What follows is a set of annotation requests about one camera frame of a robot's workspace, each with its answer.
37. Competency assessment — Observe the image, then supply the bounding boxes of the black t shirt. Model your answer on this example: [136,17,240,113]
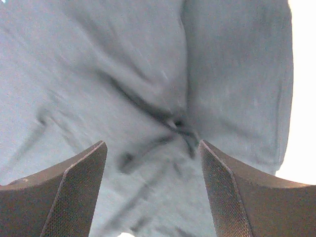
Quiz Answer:
[0,0,293,237]

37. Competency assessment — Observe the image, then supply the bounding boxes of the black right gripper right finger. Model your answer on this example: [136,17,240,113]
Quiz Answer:
[199,140,316,237]

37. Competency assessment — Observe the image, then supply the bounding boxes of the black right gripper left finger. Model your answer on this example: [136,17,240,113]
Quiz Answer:
[0,141,107,237]

